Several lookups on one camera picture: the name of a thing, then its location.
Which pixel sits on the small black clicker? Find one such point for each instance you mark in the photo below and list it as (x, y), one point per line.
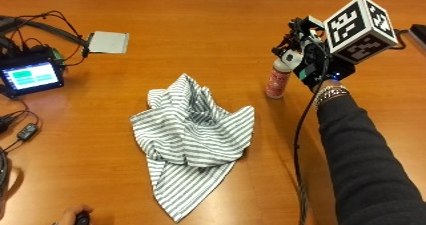
(82, 219)

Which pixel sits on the red spray bottle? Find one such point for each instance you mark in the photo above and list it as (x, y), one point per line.
(277, 81)

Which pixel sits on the white cube with black markers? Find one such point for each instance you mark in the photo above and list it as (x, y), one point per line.
(354, 25)

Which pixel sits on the black flat box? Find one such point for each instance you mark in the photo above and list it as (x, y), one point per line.
(419, 36)

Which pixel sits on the grey white striped cloth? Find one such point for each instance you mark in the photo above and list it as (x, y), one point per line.
(190, 135)

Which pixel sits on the small black touchscreen device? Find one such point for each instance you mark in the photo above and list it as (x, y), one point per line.
(30, 75)

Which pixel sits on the grey flat square panel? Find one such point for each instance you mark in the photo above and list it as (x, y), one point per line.
(108, 42)

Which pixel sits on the green circuit board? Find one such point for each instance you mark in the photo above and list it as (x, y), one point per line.
(57, 55)

